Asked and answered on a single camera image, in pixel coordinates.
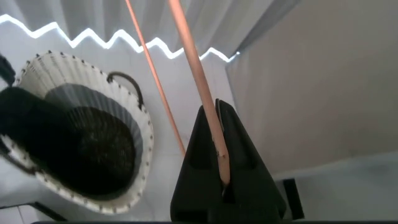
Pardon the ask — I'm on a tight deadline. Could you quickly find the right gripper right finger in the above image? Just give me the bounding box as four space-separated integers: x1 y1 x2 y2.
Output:
216 98 287 222

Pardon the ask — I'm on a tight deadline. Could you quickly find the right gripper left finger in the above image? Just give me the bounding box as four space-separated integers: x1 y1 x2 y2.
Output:
169 105 225 222

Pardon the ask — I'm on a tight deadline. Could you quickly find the pink clothes hanger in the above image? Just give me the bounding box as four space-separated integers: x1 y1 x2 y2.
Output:
124 0 231 187

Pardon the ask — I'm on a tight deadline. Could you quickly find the white laundry basket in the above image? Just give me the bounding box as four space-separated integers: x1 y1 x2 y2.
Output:
0 49 155 215

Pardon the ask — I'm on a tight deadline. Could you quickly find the black garment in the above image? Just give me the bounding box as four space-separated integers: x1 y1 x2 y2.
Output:
0 86 78 162

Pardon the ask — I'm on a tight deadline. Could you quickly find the white curtain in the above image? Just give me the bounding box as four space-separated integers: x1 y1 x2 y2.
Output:
0 0 301 60

